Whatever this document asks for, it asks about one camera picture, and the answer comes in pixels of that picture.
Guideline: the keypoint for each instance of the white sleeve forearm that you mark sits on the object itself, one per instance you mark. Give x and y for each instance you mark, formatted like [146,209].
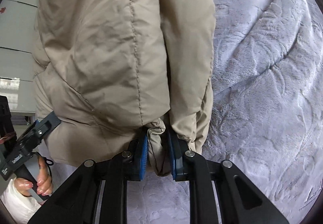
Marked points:
[20,207]

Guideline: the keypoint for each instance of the beige puffer jacket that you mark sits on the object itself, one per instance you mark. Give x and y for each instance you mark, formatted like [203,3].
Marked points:
[111,68]

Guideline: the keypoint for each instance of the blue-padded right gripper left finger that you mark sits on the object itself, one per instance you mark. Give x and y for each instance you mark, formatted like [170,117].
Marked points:
[96,192]

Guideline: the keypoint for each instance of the white wardrobe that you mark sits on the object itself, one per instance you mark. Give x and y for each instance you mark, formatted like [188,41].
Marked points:
[17,30]

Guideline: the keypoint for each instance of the purple embossed bedspread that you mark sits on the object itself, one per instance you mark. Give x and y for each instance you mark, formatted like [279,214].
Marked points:
[267,109]

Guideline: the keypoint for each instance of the person's left hand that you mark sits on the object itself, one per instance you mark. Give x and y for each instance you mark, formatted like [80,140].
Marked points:
[44,181]

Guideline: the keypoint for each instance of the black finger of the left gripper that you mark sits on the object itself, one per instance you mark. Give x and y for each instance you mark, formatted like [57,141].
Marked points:
[38,131]

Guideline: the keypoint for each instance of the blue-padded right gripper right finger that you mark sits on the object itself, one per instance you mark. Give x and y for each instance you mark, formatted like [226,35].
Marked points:
[219,192]

